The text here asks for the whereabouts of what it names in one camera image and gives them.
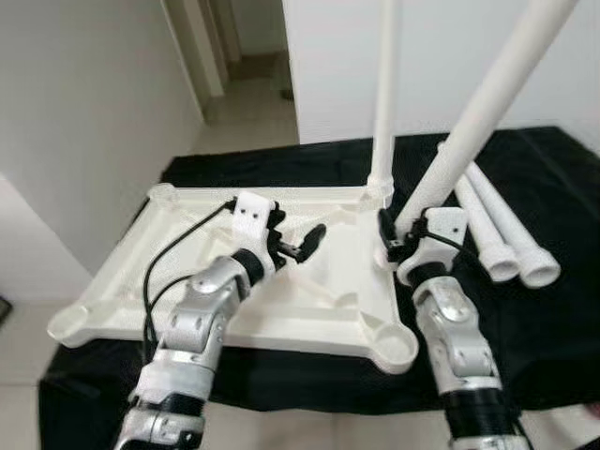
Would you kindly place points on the white plastic children table top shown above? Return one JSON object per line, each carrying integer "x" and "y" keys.
{"x": 328, "y": 300}

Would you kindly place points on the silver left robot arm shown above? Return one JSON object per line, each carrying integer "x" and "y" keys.
{"x": 192, "y": 319}

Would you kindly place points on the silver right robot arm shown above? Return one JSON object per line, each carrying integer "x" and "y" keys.
{"x": 450, "y": 328}

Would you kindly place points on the black table cloth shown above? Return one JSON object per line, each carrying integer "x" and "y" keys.
{"x": 553, "y": 356}

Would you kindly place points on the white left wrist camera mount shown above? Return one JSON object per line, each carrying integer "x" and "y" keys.
{"x": 253, "y": 214}

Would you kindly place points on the white door frame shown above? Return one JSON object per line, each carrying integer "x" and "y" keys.
{"x": 202, "y": 47}

